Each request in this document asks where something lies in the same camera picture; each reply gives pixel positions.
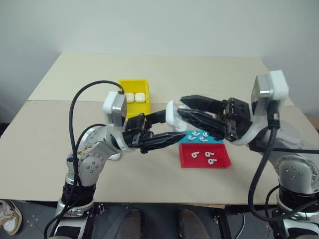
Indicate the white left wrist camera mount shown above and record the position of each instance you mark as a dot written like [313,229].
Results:
[109,104]

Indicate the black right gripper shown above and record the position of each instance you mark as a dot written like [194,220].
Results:
[238,117]

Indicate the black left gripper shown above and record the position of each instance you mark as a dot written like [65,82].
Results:
[135,130]

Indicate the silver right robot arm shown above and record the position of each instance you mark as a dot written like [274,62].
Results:
[299,169]

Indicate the white earbud case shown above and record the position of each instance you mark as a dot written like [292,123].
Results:
[171,115]
[140,97]
[130,97]

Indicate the closed white earbud case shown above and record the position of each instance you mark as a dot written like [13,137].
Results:
[130,97]
[140,97]

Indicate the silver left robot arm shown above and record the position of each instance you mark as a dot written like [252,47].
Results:
[92,163]

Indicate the dark rounded brown shape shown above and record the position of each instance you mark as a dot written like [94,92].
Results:
[193,224]
[130,224]

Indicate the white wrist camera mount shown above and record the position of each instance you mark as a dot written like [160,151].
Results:
[109,104]
[279,84]

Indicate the red plastic tray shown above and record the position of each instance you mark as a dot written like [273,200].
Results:
[189,161]

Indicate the blue plastic tray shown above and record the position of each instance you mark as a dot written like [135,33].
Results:
[213,140]

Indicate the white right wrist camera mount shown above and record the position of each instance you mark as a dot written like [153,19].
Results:
[279,84]

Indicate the yellow plastic bin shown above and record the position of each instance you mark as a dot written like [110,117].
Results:
[134,85]

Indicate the white earbud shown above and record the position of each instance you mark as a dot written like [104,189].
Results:
[208,154]
[205,134]
[203,138]
[194,133]
[211,161]
[190,138]
[195,155]

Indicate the worn white sneaker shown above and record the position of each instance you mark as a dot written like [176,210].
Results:
[11,216]

